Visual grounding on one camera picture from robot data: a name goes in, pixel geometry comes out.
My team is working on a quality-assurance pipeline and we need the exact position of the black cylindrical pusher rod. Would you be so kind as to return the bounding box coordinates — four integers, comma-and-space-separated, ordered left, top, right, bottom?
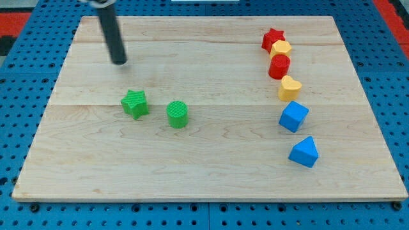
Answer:
96, 2, 127, 65

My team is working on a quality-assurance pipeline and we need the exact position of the green star block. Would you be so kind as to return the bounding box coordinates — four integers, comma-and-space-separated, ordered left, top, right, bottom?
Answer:
121, 89, 149, 119

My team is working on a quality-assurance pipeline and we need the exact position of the red star block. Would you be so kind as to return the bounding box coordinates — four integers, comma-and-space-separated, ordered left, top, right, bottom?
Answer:
261, 28, 286, 53

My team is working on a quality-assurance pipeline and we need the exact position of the green cylinder block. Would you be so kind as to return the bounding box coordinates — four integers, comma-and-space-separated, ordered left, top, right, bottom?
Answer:
166, 101, 189, 128

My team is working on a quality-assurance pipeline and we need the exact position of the light wooden board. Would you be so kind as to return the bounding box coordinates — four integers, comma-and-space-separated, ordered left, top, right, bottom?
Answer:
12, 16, 408, 203

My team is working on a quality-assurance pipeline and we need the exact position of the yellow hexagon block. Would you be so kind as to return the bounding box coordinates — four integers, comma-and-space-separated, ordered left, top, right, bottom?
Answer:
270, 40, 292, 59

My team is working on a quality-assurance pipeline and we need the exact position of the red cylinder block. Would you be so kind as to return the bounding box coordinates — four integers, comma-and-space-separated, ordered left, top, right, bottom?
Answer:
268, 54, 291, 80

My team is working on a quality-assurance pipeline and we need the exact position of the yellow heart block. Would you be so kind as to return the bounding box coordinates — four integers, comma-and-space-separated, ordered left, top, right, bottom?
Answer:
277, 75, 302, 102

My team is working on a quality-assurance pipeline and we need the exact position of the blue cube block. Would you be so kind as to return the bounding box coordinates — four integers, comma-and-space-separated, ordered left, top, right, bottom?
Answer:
279, 101, 309, 133

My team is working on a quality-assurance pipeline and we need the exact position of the blue triangular prism block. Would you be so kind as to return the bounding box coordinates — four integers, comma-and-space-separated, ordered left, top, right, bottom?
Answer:
288, 136, 319, 168

